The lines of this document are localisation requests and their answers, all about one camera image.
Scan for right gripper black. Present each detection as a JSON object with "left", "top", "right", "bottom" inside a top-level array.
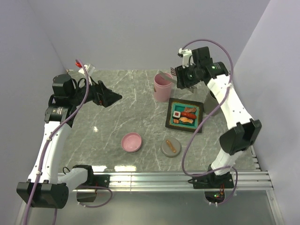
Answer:
[{"left": 174, "top": 61, "right": 200, "bottom": 90}]

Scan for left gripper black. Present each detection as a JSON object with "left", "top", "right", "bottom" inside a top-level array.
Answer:
[{"left": 69, "top": 75, "right": 122, "bottom": 107}]

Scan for metal tongs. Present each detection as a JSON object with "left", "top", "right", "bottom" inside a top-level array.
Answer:
[{"left": 158, "top": 70, "right": 177, "bottom": 84}]

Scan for red sausage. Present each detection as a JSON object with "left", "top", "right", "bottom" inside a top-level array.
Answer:
[{"left": 181, "top": 112, "right": 197, "bottom": 120}]

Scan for sushi roll red centre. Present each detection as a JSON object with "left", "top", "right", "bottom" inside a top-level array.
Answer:
[{"left": 172, "top": 111, "right": 181, "bottom": 120}]

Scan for salmon nigiri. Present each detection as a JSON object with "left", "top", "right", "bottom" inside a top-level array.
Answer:
[{"left": 179, "top": 117, "right": 194, "bottom": 126}]

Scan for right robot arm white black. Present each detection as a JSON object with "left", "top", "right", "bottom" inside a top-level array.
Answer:
[{"left": 175, "top": 47, "right": 262, "bottom": 188}]

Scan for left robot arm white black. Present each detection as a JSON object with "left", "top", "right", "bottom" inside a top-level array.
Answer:
[{"left": 16, "top": 74, "right": 122, "bottom": 209}]

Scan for pink cup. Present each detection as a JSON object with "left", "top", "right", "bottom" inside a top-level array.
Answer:
[{"left": 153, "top": 72, "right": 173, "bottom": 102}]

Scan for grey cup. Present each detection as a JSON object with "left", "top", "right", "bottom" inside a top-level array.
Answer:
[{"left": 203, "top": 90, "right": 219, "bottom": 115}]

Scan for square teal black plate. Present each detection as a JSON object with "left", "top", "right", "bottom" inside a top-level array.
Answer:
[{"left": 165, "top": 98, "right": 203, "bottom": 133}]

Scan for pink lid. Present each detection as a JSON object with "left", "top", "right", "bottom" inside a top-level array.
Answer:
[{"left": 121, "top": 132, "right": 142, "bottom": 153}]

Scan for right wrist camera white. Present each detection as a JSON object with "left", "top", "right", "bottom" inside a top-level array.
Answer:
[{"left": 178, "top": 48, "right": 194, "bottom": 68}]

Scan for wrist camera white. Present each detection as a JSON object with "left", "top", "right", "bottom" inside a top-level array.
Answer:
[
  {"left": 75, "top": 60, "right": 96, "bottom": 76},
  {"left": 178, "top": 48, "right": 194, "bottom": 68}
]

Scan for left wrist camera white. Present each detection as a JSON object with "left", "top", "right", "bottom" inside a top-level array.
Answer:
[{"left": 75, "top": 60, "right": 96, "bottom": 76}]

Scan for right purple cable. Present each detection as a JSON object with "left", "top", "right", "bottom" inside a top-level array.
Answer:
[{"left": 178, "top": 39, "right": 239, "bottom": 207}]

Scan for grey lid with strap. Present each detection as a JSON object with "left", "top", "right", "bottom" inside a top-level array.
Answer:
[{"left": 160, "top": 137, "right": 181, "bottom": 158}]

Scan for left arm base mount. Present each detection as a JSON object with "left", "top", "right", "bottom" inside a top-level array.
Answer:
[{"left": 76, "top": 174, "right": 110, "bottom": 203}]

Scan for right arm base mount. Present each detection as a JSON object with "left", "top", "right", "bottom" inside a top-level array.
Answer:
[{"left": 188, "top": 172, "right": 237, "bottom": 205}]

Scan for aluminium rail frame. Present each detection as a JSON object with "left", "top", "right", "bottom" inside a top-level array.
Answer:
[{"left": 14, "top": 70, "right": 285, "bottom": 225}]

